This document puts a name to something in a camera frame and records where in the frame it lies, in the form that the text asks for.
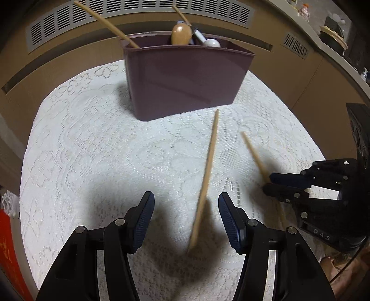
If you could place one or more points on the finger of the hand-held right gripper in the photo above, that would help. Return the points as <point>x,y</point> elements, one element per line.
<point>283,192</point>
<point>289,179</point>

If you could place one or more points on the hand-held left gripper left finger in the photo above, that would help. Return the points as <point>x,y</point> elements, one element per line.
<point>144,221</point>

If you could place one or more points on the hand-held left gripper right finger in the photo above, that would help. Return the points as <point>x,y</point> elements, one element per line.
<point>229,222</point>

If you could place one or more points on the purple plastic utensil container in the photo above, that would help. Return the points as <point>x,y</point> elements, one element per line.
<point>185,78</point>

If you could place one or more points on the white plastic spoon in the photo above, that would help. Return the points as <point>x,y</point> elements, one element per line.
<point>212,43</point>

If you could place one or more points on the wooden spoon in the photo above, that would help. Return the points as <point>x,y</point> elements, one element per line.
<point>181,34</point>

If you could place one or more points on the white lace tablecloth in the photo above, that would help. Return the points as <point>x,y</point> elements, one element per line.
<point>101,150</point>

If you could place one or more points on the small white bottle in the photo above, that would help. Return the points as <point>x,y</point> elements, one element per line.
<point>365,74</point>

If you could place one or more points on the small white vent grille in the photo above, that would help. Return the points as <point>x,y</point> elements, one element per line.
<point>296,46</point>

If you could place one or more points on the red printed sheet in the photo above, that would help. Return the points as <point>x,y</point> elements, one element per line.
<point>11,254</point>

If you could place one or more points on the black pot with wooden rim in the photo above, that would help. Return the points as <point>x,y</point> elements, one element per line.
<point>332,36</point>

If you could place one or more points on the small glass ornament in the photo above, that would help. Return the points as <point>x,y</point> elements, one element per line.
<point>304,11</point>

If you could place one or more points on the beige wooden radiator cover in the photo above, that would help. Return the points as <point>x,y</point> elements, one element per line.
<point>34,72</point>

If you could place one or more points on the long white vent grille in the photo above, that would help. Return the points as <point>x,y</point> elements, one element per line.
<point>86,20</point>

